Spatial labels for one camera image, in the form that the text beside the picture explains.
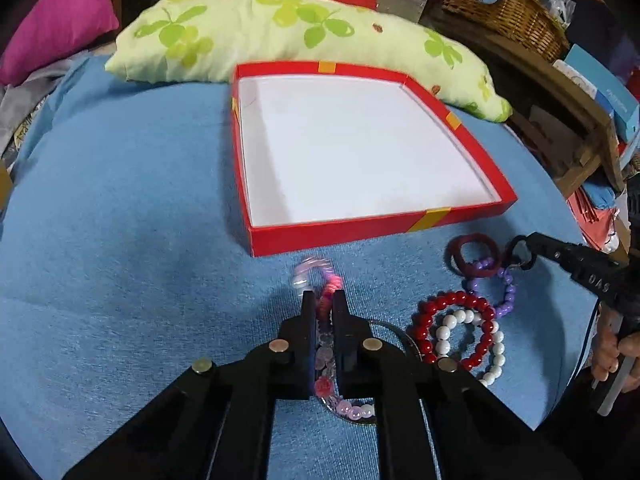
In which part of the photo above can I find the red bead bracelet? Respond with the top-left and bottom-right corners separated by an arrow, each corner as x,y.
408,289 -> 497,372

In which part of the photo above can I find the pink crystal bead bracelet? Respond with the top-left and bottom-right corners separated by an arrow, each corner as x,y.
292,256 -> 346,396

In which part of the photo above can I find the black hair tie with ring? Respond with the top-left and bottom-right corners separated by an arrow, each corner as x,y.
502,235 -> 539,272

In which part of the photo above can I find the maroon hair tie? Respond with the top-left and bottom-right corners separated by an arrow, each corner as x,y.
446,232 -> 504,280

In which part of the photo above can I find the right hand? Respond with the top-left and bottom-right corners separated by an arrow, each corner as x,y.
591,304 -> 640,382

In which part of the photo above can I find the thin metal bangle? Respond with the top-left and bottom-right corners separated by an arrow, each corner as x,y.
314,318 -> 422,426

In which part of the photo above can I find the wooden bench shelf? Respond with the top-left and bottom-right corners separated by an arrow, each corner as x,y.
420,6 -> 625,197

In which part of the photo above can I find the light blue carton box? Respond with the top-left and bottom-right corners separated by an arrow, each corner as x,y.
552,44 -> 639,144

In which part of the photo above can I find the blue towel mat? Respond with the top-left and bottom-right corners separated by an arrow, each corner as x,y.
1,56 -> 594,479

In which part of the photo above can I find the red shallow gift box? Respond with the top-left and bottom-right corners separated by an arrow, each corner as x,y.
231,62 -> 516,257

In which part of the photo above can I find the wicker basket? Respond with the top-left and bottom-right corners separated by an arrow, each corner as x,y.
442,0 -> 570,63

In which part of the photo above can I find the green clover print pillow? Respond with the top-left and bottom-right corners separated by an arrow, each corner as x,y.
105,0 -> 512,122

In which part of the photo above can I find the grey blanket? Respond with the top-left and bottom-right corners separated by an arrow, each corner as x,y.
1,50 -> 88,154

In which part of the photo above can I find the magenta cushion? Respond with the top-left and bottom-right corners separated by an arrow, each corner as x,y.
1,0 -> 119,87

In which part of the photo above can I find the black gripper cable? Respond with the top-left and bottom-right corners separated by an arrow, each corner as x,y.
569,299 -> 601,386

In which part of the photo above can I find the purple bead bracelet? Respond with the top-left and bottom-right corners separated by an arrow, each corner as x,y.
465,257 -> 518,319

